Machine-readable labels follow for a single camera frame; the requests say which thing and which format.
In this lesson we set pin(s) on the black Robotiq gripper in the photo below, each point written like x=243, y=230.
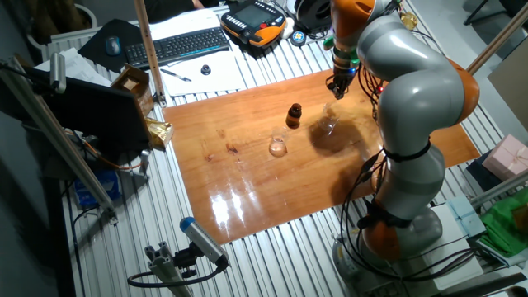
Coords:
x=344, y=76

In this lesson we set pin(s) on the person's forearm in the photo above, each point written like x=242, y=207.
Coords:
x=198, y=3

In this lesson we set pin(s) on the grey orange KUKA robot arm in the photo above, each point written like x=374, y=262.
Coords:
x=412, y=99

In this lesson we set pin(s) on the clear tapered cup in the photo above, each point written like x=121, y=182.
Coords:
x=330, y=119

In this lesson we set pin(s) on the amber glass bottle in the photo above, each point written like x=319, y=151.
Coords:
x=293, y=117

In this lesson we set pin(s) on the black round spool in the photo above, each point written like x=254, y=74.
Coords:
x=313, y=14

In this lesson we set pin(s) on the clear graduated glass beaker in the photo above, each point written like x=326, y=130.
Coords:
x=278, y=146

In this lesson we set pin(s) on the crumpled gold wrapper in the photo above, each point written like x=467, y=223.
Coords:
x=409, y=20

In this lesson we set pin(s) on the black orange teach pendant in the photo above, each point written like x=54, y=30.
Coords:
x=247, y=18

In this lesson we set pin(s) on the white printed paper sheet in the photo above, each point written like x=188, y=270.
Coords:
x=214, y=82

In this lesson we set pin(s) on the black bottle cap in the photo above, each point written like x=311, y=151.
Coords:
x=206, y=69

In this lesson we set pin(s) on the varnished wooden board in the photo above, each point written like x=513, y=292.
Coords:
x=231, y=185

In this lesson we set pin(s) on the dark blue box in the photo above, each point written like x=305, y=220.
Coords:
x=480, y=173

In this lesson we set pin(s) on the black pen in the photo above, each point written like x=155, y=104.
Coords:
x=175, y=75

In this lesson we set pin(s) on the white paper stack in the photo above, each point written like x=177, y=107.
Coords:
x=78, y=68
x=185, y=22

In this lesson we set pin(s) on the black computer keyboard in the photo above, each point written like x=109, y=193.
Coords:
x=177, y=45

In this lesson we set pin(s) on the beige cardboard panel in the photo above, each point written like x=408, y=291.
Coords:
x=511, y=90

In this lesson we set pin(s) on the light blue box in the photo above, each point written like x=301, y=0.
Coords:
x=466, y=214

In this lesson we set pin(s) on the pink gift box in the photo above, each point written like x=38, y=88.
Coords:
x=507, y=156

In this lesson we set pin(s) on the white base box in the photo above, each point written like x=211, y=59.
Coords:
x=453, y=235

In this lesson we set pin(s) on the gold foil bag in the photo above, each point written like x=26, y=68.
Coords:
x=160, y=133

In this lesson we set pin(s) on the black office chair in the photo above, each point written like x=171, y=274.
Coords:
x=507, y=6

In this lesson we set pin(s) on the aluminium profile bar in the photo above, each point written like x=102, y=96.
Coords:
x=499, y=187

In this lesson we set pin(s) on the open cardboard box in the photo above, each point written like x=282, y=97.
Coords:
x=132, y=84

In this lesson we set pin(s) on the green cloth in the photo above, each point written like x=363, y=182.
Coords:
x=505, y=222

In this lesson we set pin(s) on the blue grey computer mouse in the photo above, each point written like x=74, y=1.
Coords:
x=113, y=45

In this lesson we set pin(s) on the black flat monitor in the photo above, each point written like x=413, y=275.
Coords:
x=95, y=115

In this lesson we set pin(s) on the black mouse pad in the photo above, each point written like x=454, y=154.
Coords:
x=95, y=49

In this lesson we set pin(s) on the white radiator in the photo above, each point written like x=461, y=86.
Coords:
x=70, y=41

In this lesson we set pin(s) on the green flange mount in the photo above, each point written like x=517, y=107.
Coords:
x=354, y=62

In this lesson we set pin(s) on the clamped metal frame post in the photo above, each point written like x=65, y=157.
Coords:
x=495, y=41

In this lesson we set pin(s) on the wooden frame post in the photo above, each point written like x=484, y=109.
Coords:
x=148, y=45

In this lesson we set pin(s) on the grey camera with blue cap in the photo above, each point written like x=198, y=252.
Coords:
x=202, y=239

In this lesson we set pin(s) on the aluminium profile bracket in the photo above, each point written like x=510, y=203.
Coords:
x=165, y=268

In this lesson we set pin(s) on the grey depth camera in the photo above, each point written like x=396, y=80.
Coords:
x=57, y=72

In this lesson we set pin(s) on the beige diagonal frame bar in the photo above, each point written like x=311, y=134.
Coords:
x=62, y=140

